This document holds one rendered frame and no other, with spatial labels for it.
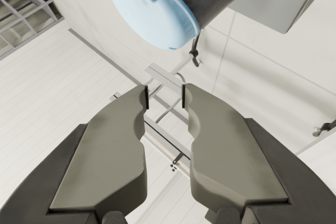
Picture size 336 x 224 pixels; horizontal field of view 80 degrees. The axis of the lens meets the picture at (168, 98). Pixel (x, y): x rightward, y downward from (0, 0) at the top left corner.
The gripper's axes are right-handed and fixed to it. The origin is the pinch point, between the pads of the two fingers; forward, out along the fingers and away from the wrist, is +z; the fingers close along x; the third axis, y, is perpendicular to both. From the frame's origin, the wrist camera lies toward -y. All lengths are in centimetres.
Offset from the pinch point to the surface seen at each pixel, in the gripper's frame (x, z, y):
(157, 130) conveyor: -5, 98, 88
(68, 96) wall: -185, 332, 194
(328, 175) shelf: 34.3, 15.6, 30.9
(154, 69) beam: -7, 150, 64
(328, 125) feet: 108, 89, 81
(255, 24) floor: 62, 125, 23
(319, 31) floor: 85, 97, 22
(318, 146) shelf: 29.2, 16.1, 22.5
